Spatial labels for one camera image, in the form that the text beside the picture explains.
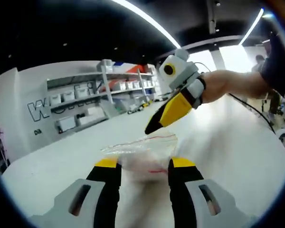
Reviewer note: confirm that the long ceiling light strip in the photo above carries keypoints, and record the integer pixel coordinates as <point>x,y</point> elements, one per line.
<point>145,16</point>

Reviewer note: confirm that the grey shelving unit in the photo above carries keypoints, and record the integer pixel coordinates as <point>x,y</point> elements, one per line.
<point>73,77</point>

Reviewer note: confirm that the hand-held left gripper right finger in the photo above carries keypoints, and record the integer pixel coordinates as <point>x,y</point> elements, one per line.
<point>183,185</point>

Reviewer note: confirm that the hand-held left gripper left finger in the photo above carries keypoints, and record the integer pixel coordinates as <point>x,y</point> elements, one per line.
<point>104,190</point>

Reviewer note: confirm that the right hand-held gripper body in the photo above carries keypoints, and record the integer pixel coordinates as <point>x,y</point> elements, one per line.
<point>180,69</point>

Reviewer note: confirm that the idle white gripper device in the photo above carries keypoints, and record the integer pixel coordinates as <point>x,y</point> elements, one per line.
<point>139,108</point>

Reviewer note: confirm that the group of white storage boxes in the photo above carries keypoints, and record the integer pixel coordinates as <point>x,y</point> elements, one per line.
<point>69,96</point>

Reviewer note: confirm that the clear resealable bag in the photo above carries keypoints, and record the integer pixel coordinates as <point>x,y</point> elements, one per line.
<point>145,152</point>

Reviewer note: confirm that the person's dark clothing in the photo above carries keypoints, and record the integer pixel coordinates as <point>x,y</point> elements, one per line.
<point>278,64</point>

